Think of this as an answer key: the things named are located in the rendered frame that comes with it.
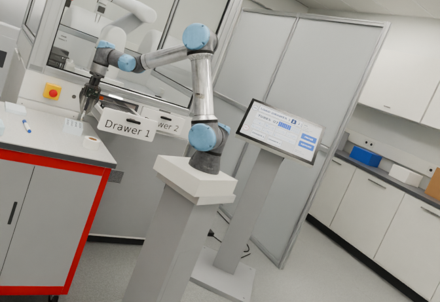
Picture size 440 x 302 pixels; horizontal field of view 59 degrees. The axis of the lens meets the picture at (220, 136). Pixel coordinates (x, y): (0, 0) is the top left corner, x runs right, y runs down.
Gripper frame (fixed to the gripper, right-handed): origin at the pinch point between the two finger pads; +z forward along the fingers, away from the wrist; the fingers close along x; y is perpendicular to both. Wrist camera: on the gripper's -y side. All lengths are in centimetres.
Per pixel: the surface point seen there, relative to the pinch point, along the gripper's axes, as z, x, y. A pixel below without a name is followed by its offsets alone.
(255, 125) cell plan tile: -18, 103, -23
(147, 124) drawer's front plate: -3.9, 30.3, 3.9
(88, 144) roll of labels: 8.5, 3.8, 23.6
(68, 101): 2.2, -7.3, -23.6
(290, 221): 49, 181, -50
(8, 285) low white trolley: 73, -10, 37
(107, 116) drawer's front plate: -2.4, 10.1, 7.5
